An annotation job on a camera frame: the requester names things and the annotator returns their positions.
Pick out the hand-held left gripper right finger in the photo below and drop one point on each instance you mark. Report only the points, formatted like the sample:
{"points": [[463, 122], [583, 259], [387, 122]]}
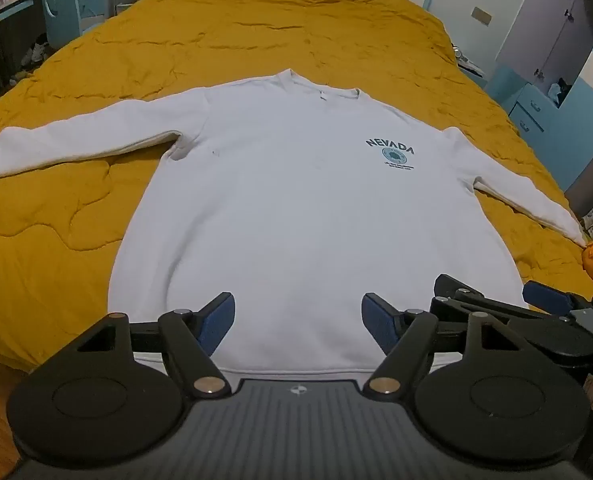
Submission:
{"points": [[379, 321]]}

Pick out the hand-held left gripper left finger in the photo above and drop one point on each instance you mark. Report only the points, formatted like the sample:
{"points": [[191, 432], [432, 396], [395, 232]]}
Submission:
{"points": [[219, 321]]}

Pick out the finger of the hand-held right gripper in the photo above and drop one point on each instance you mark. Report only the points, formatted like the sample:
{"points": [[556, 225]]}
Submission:
{"points": [[546, 296], [449, 284]]}

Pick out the white sweatshirt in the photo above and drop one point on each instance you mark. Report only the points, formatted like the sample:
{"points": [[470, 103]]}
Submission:
{"points": [[286, 210]]}

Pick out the blue nightstand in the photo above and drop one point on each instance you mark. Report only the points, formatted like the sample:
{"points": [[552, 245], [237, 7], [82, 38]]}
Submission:
{"points": [[531, 110]]}

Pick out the lilac and blue wardrobe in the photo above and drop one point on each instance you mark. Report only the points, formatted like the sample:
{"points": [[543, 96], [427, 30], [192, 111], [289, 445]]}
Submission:
{"points": [[536, 20]]}

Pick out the yellow quilt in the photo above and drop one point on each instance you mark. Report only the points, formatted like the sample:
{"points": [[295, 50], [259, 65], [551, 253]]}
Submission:
{"points": [[226, 25]]}

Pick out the white shoes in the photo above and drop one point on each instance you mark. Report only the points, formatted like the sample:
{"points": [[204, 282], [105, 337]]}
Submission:
{"points": [[35, 51]]}

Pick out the blue chair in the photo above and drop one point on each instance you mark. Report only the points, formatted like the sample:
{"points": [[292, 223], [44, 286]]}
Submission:
{"points": [[59, 5]]}

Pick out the cluttered desk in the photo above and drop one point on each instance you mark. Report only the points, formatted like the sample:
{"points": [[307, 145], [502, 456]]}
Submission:
{"points": [[6, 20]]}

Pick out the wall switch plate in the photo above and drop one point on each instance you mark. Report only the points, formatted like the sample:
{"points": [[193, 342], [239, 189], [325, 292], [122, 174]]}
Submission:
{"points": [[481, 15]]}

